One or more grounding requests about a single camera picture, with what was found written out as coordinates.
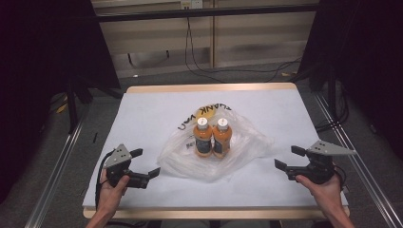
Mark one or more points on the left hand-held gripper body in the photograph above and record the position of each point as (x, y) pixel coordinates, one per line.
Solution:
(118, 171)

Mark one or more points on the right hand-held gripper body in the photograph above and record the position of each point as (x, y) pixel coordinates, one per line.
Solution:
(320, 169)

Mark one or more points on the clear printed plastic bag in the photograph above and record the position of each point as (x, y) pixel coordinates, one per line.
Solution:
(247, 145)

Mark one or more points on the orange juice bottle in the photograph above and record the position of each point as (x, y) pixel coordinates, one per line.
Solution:
(202, 139)
(222, 139)

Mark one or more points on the person's right hand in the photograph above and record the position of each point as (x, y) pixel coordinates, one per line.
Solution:
(328, 193)

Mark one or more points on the person's left hand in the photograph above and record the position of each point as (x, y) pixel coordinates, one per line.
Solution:
(111, 196)

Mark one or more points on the white table mat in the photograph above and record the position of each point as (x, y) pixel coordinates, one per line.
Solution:
(152, 120)

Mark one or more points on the small black stick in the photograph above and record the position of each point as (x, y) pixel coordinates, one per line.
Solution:
(95, 137)

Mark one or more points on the black metal stand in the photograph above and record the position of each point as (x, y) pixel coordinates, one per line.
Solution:
(331, 91)
(72, 104)

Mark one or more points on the yellow floor tape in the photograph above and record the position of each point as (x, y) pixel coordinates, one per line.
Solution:
(62, 108)

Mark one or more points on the wooden table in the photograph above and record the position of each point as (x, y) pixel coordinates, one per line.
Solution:
(209, 87)

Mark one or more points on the black curtain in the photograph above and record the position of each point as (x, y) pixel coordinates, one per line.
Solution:
(38, 63)
(370, 63)

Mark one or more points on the black horizontal bar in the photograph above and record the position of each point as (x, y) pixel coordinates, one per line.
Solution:
(190, 13)

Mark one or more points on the metal floor rail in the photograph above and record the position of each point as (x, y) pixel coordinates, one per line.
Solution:
(345, 139)
(52, 183)

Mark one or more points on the white wall outlet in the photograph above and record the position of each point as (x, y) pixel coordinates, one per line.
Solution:
(191, 3)

